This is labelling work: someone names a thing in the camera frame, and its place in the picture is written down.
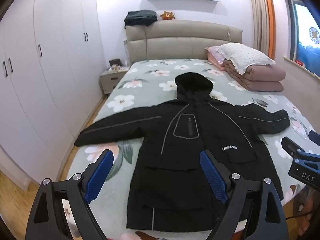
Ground orange plush toy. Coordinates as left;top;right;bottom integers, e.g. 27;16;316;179
160;11;176;21

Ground beige nightstand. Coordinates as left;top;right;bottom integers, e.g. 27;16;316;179
100;66;129;97

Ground floral green bedspread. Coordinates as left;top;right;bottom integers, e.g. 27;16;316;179
57;59;320;240

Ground window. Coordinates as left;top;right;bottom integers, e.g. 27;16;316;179
283;0;320;78

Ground dark folded clothes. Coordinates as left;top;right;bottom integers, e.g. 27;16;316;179
124;10;158;29

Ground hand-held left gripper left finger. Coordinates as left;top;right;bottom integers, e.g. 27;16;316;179
25;149;114;240

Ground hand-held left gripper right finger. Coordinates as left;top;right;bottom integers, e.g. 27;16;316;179
199;149;290;240

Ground beige curtain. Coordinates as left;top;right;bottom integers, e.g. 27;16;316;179
247;0;277;63

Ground white wardrobe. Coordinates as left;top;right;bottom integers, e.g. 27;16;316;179
0;0;108;172

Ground black cable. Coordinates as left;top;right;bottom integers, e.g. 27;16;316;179
285;209;320;221

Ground black hooded jacket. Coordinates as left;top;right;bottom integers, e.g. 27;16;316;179
74;72;291;231

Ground folded pink quilt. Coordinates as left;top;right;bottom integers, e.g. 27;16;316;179
223;60;286;92

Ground beige padded headboard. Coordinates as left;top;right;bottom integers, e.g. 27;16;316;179
125;19;243;64

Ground pink pillow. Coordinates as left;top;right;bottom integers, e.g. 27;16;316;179
205;46;226;65

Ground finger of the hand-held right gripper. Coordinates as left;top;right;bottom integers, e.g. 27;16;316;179
308;130;320;144
281;136;306;159

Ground white dotted pillow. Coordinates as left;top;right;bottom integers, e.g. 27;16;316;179
215;42;276;75

